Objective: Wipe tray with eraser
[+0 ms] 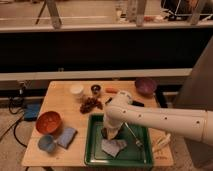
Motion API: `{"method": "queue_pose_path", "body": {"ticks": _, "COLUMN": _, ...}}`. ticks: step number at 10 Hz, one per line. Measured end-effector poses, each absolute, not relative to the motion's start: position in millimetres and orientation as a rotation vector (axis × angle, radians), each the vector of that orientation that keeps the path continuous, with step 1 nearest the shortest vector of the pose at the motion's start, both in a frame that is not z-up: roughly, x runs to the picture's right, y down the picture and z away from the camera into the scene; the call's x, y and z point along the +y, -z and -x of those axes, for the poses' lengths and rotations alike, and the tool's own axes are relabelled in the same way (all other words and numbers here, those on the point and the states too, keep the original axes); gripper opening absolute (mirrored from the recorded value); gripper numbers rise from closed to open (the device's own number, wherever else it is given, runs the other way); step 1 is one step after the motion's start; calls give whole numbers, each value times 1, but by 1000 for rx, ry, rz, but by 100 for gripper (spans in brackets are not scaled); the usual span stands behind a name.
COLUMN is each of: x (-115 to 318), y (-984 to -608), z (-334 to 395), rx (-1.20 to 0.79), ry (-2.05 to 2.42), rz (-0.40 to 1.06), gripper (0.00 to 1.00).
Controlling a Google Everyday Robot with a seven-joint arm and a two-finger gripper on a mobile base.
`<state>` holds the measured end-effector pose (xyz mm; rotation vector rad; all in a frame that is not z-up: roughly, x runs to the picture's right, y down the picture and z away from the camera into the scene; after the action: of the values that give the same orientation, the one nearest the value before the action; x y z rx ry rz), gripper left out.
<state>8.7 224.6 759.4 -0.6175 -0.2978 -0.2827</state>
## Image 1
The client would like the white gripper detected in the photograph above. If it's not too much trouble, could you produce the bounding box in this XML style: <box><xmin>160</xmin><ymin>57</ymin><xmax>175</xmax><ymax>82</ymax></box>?
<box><xmin>101</xmin><ymin>115</ymin><xmax>123</xmax><ymax>140</ymax></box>

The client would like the grey eraser cloth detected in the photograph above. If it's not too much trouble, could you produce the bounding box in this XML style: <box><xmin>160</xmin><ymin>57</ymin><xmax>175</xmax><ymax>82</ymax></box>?
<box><xmin>101</xmin><ymin>139</ymin><xmax>127</xmax><ymax>157</ymax></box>

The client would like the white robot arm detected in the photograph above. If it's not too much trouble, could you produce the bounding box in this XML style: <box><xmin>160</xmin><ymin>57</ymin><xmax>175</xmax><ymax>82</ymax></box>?
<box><xmin>103</xmin><ymin>91</ymin><xmax>213</xmax><ymax>146</ymax></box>

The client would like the green plastic tray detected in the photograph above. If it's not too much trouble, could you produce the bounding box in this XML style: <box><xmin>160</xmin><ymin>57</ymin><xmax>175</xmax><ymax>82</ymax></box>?
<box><xmin>84</xmin><ymin>115</ymin><xmax>154</xmax><ymax>170</ymax></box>

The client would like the metal fork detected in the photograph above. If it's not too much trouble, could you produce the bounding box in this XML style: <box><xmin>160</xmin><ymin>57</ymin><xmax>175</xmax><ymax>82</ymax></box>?
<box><xmin>124</xmin><ymin>123</ymin><xmax>143</xmax><ymax>148</ymax></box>

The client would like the brown grape bunch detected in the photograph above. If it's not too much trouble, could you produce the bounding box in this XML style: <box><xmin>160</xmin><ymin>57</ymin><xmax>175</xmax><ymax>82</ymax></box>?
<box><xmin>80</xmin><ymin>97</ymin><xmax>103</xmax><ymax>114</ymax></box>

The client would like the small dark metal cup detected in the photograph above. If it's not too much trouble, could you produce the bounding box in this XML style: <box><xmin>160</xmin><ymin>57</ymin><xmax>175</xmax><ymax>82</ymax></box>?
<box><xmin>91</xmin><ymin>84</ymin><xmax>101</xmax><ymax>96</ymax></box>

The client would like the wooden table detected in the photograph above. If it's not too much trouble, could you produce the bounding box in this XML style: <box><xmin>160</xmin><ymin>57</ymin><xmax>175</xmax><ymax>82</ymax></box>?
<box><xmin>21</xmin><ymin>80</ymin><xmax>175</xmax><ymax>168</ymax></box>

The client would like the pale banana bunch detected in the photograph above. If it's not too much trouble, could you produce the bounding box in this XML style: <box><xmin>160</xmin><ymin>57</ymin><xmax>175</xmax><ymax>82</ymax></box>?
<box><xmin>152</xmin><ymin>133</ymin><xmax>171</xmax><ymax>152</ymax></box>

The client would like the white cup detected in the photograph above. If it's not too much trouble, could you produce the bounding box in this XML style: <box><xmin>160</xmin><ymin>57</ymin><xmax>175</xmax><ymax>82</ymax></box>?
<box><xmin>70</xmin><ymin>84</ymin><xmax>84</xmax><ymax>98</ymax></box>

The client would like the purple bowl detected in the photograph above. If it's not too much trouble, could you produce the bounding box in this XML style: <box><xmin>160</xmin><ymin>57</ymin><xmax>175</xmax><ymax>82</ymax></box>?
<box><xmin>135</xmin><ymin>77</ymin><xmax>157</xmax><ymax>96</ymax></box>

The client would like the orange bowl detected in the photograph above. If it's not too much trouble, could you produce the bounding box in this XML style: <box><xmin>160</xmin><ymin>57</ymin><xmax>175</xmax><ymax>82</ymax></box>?
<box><xmin>36</xmin><ymin>111</ymin><xmax>62</xmax><ymax>134</ymax></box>

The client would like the blue small cup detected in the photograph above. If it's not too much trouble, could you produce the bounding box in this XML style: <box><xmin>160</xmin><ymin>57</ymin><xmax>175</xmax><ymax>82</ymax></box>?
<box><xmin>38</xmin><ymin>135</ymin><xmax>56</xmax><ymax>153</ymax></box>

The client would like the blue power box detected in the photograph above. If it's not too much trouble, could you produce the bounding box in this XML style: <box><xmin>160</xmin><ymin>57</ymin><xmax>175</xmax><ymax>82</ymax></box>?
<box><xmin>24</xmin><ymin>104</ymin><xmax>41</xmax><ymax>121</ymax></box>

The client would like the black handled knife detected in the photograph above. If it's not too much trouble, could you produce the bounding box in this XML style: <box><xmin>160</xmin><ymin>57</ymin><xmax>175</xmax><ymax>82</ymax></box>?
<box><xmin>105</xmin><ymin>97</ymin><xmax>145</xmax><ymax>107</ymax></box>

